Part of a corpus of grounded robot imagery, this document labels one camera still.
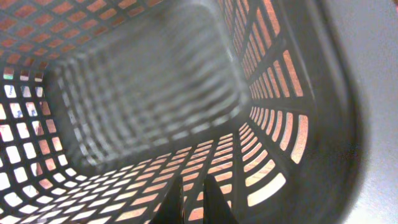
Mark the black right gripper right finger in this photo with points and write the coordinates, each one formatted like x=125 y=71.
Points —
x=215 y=208

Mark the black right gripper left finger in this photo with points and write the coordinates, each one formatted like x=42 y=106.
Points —
x=171 y=208

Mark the grey plastic mesh basket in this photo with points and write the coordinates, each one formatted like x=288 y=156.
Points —
x=105 y=103

